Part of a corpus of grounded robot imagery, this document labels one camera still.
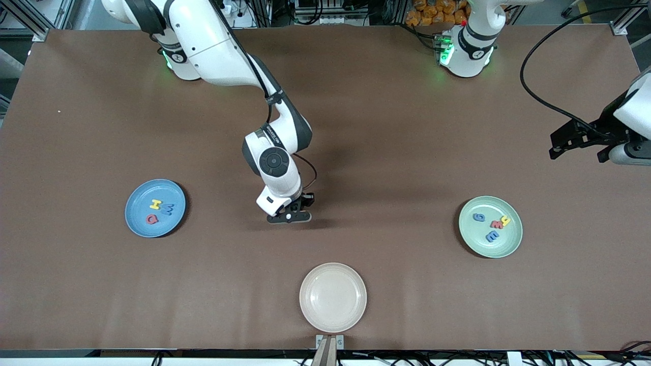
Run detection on green plate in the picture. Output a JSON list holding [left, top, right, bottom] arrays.
[[458, 196, 523, 259]]

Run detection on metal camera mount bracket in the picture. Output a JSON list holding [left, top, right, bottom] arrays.
[[311, 334, 344, 366]]

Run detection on beige plate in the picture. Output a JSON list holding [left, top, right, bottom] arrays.
[[299, 262, 368, 334]]

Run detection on aluminium frame profile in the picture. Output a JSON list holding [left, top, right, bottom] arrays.
[[610, 0, 651, 36], [0, 0, 50, 42]]

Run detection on orange snack bags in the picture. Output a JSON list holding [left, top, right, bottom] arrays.
[[405, 0, 471, 27]]

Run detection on blue plate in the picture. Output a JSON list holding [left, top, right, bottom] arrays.
[[125, 179, 187, 238]]

